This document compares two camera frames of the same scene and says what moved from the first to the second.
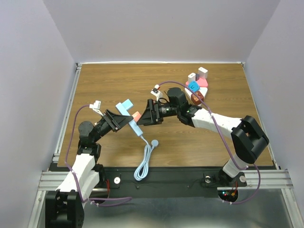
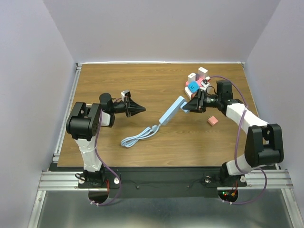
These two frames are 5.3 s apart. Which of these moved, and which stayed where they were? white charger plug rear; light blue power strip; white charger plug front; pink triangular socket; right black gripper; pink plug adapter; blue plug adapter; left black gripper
Moved: light blue power strip; pink plug adapter; left black gripper; right black gripper
Stayed: blue plug adapter; white charger plug rear; white charger plug front; pink triangular socket
